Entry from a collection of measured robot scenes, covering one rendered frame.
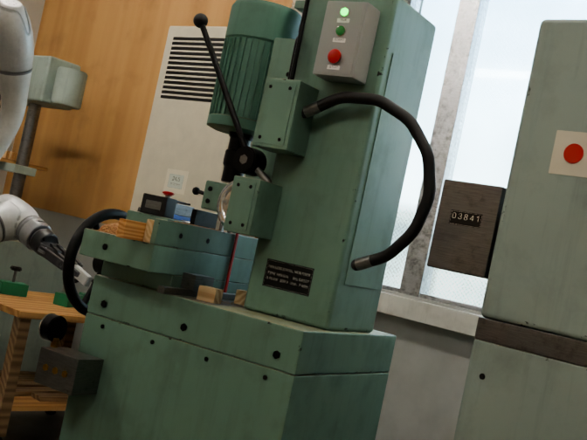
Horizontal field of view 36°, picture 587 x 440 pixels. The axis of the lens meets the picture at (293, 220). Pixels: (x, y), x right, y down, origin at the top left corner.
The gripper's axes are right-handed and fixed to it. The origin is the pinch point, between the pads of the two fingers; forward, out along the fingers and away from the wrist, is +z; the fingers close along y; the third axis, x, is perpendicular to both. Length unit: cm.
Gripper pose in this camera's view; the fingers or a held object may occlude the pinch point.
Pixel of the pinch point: (81, 275)
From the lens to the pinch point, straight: 259.1
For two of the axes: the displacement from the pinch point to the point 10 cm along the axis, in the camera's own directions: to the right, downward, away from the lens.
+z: 7.1, 4.9, -5.1
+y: 5.2, 1.3, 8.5
